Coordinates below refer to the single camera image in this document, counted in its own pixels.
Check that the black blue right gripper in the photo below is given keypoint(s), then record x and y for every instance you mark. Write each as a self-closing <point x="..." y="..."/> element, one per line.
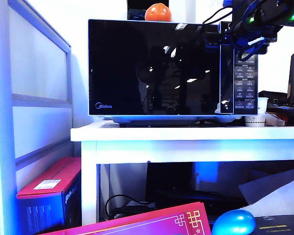
<point x="257" y="34"/>

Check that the orange fruit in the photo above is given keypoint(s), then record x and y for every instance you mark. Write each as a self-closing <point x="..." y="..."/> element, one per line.
<point x="158" y="13"/>

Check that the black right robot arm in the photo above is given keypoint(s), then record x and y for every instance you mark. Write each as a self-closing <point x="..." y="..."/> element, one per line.
<point x="284" y="12"/>

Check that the black router with antenna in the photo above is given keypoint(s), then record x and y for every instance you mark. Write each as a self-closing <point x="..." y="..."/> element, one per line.
<point x="272" y="95"/>

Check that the plain white plastic cup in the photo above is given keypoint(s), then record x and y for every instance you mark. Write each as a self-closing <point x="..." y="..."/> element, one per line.
<point x="262" y="105"/>

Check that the patterned white paper cup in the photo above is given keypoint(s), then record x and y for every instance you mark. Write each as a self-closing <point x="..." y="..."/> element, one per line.
<point x="255" y="121"/>

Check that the orange and white snack packet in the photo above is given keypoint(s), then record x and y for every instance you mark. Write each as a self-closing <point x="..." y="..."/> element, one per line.
<point x="275" y="120"/>

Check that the white table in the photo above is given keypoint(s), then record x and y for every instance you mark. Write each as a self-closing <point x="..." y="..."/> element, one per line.
<point x="186" y="134"/>

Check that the large black box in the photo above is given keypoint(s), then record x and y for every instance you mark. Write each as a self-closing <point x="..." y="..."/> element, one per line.
<point x="169" y="178"/>

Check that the grey cardboard sheet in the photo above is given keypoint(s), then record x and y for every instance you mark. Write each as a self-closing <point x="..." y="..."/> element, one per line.
<point x="259" y="188"/>

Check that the black flat device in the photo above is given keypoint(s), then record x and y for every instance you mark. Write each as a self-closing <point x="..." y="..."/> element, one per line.
<point x="198" y="198"/>

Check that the white foam sheet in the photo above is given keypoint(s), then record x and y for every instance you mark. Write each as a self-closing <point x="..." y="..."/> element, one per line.
<point x="284" y="203"/>

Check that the shiny blue egg-shaped object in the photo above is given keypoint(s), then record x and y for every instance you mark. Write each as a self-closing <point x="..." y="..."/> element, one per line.
<point x="235" y="222"/>

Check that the grey office partition panel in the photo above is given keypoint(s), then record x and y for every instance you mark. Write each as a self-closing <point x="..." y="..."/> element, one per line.
<point x="39" y="73"/>

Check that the black box with gold print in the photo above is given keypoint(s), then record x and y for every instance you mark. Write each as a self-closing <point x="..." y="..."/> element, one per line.
<point x="279" y="222"/>

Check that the black power adapter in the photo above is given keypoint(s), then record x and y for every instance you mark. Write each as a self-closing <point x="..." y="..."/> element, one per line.
<point x="134" y="211"/>

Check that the magenta gift box gold pattern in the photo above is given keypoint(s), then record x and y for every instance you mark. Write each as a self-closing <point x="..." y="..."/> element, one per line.
<point x="149" y="225"/>

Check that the red and blue carton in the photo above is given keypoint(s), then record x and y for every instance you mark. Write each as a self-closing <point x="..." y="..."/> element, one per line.
<point x="46" y="176"/>

